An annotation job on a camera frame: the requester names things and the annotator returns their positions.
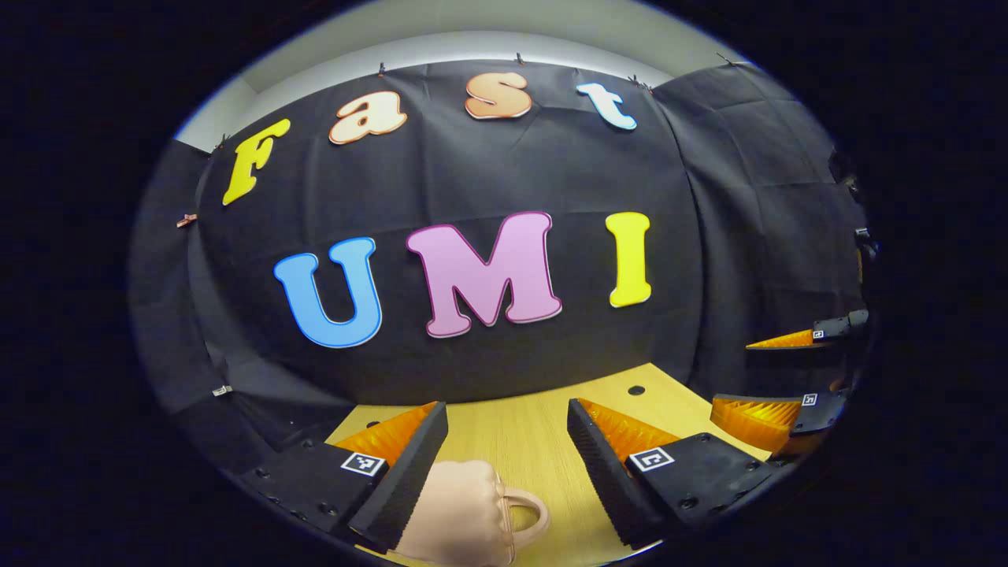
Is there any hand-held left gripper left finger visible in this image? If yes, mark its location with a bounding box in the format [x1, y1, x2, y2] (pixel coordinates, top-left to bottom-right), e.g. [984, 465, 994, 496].
[236, 400, 450, 554]

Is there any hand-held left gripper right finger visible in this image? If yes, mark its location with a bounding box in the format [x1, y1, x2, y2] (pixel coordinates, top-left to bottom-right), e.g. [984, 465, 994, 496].
[567, 398, 776, 550]

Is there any pink suitcase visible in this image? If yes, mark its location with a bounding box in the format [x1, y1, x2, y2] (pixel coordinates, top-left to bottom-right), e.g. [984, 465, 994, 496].
[394, 459, 550, 567]

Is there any black backdrop cloth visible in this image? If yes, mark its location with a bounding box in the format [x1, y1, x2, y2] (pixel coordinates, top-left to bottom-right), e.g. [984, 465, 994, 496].
[130, 59, 875, 489]

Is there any row of small black clips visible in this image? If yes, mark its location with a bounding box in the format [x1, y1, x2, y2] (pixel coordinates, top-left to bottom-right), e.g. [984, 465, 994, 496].
[211, 52, 745, 154]

